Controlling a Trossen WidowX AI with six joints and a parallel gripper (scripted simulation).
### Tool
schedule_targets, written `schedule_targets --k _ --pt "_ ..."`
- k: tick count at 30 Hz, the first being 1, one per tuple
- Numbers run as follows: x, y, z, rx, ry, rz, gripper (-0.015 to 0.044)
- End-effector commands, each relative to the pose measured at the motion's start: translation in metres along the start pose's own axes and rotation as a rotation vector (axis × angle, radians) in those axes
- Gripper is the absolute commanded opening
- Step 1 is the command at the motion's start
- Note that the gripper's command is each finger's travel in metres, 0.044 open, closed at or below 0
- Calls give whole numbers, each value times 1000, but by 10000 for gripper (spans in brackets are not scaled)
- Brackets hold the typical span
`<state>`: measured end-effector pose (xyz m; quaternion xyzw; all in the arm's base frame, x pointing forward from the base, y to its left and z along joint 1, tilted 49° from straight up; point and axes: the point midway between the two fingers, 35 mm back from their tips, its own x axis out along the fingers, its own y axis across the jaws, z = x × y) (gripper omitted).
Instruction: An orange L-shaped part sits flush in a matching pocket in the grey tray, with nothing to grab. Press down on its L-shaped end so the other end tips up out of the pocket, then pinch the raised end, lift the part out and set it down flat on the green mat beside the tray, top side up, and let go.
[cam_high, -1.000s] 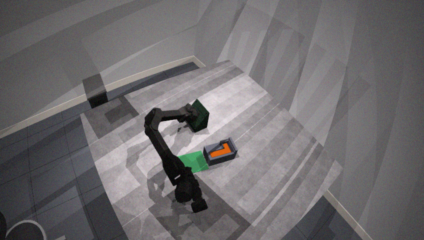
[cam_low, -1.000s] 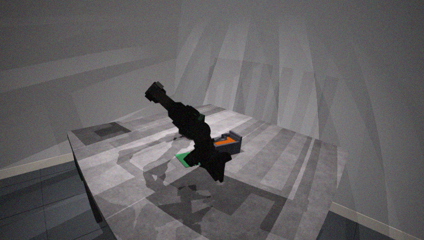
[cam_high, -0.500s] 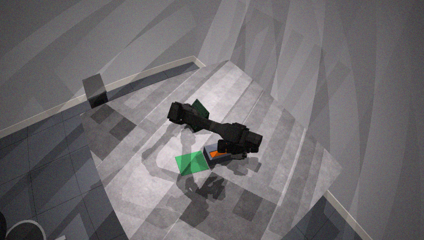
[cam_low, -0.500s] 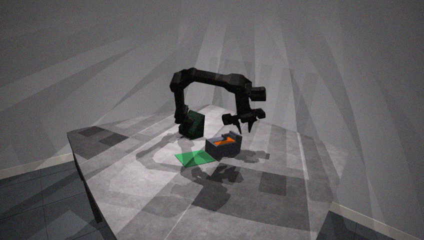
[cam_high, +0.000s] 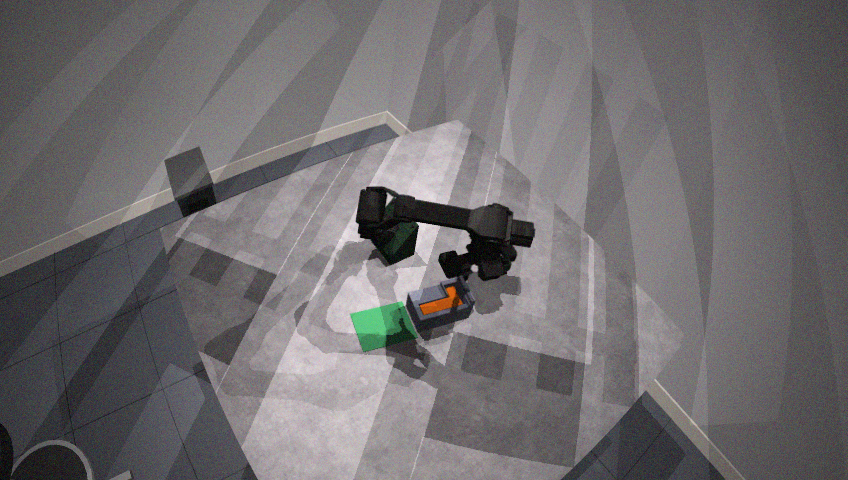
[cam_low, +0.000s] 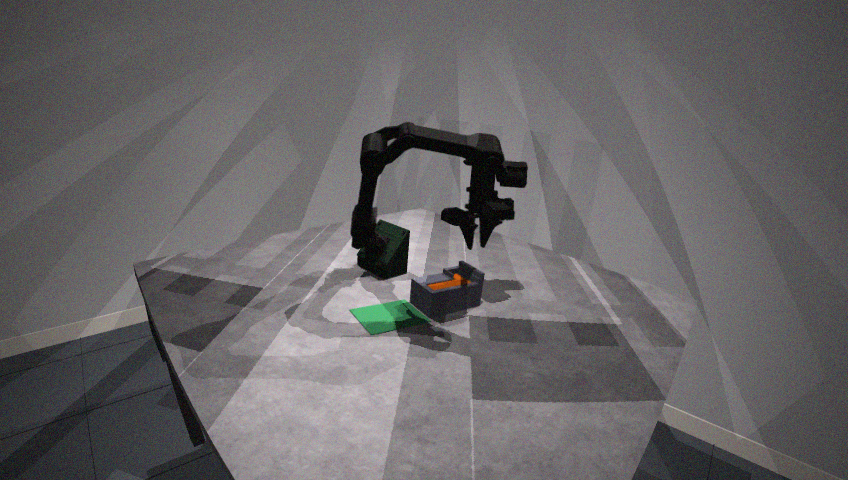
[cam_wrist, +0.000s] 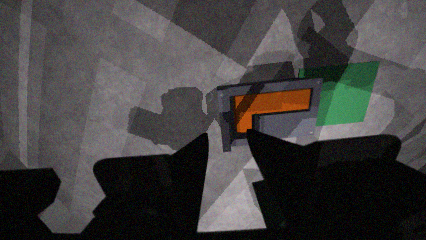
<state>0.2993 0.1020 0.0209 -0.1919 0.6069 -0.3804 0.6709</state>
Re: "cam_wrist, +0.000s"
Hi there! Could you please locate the orange l-shaped part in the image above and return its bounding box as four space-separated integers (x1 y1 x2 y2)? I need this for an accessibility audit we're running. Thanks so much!
233 89 311 133

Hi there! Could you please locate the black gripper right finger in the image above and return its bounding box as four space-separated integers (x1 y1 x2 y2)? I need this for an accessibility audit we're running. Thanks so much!
247 129 401 227

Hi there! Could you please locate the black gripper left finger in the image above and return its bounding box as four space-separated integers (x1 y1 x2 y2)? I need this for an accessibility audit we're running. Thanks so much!
93 133 209 232

